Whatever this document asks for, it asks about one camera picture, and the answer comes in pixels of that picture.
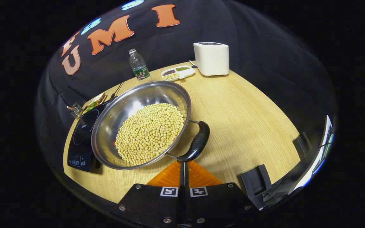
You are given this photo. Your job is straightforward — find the white toaster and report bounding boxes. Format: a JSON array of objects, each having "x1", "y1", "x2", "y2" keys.
[{"x1": 193, "y1": 42, "x2": 230, "y2": 77}]

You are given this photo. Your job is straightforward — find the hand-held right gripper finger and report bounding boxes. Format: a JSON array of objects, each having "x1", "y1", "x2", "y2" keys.
[
  {"x1": 184, "y1": 161, "x2": 260, "y2": 228},
  {"x1": 116, "y1": 161, "x2": 186, "y2": 228}
]

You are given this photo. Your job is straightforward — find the black cooktop power cable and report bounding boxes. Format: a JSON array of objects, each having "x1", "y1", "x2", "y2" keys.
[{"x1": 106, "y1": 82, "x2": 124, "y2": 103}]

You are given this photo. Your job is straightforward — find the clear plastic water bottle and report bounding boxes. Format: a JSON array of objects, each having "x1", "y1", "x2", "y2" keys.
[{"x1": 129, "y1": 48, "x2": 150, "y2": 81}]

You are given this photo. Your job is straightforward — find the white panel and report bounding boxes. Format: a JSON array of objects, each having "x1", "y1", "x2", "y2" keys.
[{"x1": 289, "y1": 115, "x2": 334, "y2": 193}]

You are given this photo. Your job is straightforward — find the steel pot with black handle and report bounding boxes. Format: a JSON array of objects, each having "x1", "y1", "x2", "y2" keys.
[{"x1": 91, "y1": 81, "x2": 210, "y2": 170}]

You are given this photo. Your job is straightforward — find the pile of yellow soybeans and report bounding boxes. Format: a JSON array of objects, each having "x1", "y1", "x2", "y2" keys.
[{"x1": 115, "y1": 103, "x2": 185, "y2": 166}]

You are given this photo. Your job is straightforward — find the white divided dish of beans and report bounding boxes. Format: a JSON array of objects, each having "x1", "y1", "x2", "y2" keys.
[{"x1": 161, "y1": 65, "x2": 196, "y2": 82}]

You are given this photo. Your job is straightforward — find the black backdrop cloth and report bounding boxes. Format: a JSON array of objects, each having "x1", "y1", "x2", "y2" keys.
[{"x1": 35, "y1": 0, "x2": 336, "y2": 178}]

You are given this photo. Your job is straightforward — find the black induction cooktop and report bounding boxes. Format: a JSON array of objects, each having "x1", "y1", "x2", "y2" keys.
[{"x1": 67, "y1": 98, "x2": 113, "y2": 174}]

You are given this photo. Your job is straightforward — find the clear glass cup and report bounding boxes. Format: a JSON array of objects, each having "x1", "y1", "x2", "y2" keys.
[{"x1": 67, "y1": 102, "x2": 84, "y2": 119}]

